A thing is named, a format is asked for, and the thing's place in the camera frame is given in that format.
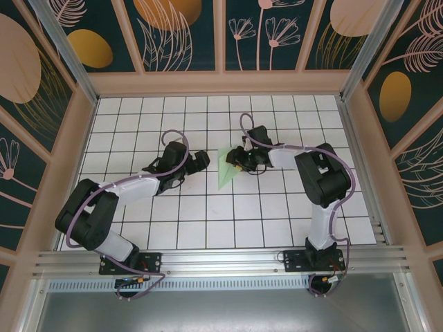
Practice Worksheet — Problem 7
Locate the slotted grey cable duct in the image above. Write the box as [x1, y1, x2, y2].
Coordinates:
[48, 279, 312, 292]

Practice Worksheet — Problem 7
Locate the long aluminium mounting rail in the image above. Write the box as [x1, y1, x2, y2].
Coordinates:
[33, 244, 415, 277]

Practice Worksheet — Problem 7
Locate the aluminium side rail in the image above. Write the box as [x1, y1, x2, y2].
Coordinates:
[337, 96, 394, 246]

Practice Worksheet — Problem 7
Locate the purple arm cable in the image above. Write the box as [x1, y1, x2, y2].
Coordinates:
[64, 129, 191, 301]
[239, 112, 357, 298]

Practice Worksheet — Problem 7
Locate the aluminium frame post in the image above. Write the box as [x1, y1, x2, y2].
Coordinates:
[27, 0, 100, 104]
[339, 0, 404, 101]

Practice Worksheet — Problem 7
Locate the light green cloth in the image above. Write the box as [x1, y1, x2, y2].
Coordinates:
[217, 147, 243, 191]

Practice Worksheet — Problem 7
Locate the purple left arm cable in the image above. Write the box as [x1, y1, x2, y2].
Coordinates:
[64, 129, 191, 301]

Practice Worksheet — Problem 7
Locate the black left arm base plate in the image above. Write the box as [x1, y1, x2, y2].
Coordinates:
[99, 251, 163, 276]

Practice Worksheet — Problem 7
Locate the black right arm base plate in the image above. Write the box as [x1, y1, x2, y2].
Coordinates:
[282, 249, 346, 273]

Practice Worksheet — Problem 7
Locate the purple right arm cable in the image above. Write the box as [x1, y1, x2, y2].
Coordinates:
[239, 112, 357, 298]

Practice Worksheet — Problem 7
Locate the grey metal sheet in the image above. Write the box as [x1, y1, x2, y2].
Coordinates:
[29, 273, 422, 332]

